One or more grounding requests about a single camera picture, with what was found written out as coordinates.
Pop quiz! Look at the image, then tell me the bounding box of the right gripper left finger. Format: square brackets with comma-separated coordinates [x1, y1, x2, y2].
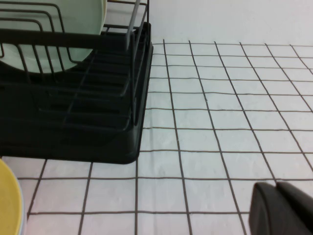
[248, 182, 291, 235]

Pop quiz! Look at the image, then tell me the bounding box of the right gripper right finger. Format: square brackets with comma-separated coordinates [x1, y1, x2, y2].
[275, 180, 313, 235]

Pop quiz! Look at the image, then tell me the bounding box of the pale green plate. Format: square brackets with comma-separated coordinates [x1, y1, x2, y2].
[0, 0, 108, 74]

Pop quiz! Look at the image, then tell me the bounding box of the yellow plate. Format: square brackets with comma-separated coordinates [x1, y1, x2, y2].
[0, 158, 26, 235]

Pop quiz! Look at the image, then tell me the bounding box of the white grid tablecloth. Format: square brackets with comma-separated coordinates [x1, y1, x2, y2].
[0, 38, 313, 235]

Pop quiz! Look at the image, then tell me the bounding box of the black wire dish rack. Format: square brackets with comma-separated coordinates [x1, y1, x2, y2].
[0, 0, 150, 133]

